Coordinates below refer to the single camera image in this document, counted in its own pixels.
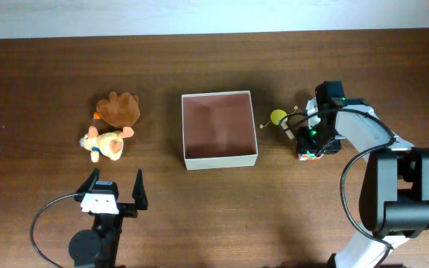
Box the white box with maroon interior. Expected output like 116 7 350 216
181 91 258 170

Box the yellow wooden rattle drum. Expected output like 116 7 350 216
258 106 299 141

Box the brown plush toy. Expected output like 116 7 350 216
93 92 141 128

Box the cream plush mouse toy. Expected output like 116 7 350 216
79 126 134 163

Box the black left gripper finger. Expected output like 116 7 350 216
132 169 148 210
76 167 100 194

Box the colourful puzzle cube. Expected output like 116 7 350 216
298 152 323 161

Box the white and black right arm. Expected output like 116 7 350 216
296 81 429 268

